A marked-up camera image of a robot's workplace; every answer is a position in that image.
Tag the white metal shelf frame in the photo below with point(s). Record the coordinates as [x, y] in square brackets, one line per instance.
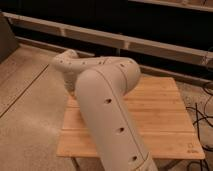
[160, 31]

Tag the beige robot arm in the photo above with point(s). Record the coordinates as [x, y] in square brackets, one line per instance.
[99, 85]

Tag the bamboo wooden board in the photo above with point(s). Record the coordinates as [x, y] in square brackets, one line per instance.
[160, 115]

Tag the grey cabinet corner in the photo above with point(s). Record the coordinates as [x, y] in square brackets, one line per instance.
[8, 41]

